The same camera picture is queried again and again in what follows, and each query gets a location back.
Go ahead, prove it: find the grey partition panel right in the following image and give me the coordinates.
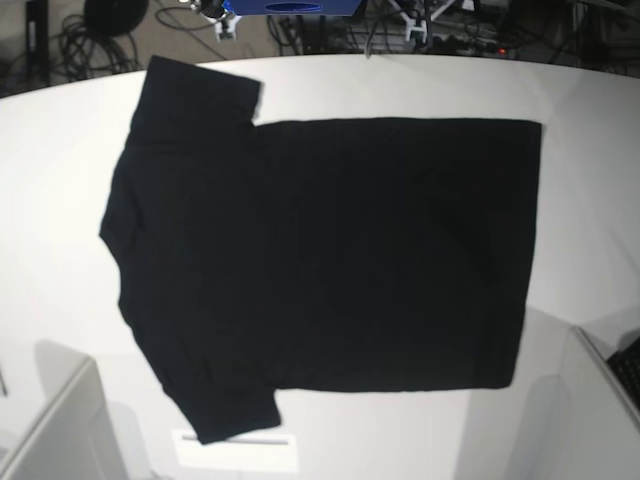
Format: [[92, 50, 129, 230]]
[[562, 327, 639, 479]]

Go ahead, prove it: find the grey partition panel left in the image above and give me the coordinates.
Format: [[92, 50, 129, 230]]
[[1, 357, 129, 479]]

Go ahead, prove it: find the black keyboard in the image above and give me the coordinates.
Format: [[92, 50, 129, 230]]
[[607, 342, 640, 407]]

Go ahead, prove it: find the blue box on stand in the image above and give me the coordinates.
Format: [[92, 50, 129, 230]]
[[223, 0, 362, 16]]

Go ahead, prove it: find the black power strip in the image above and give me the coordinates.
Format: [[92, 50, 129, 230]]
[[429, 35, 509, 58]]

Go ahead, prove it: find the grey partition panel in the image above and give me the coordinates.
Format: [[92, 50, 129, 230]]
[[562, 327, 639, 479], [1, 357, 129, 479]]

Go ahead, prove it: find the black T-shirt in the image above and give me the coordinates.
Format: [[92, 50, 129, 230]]
[[100, 57, 542, 444]]

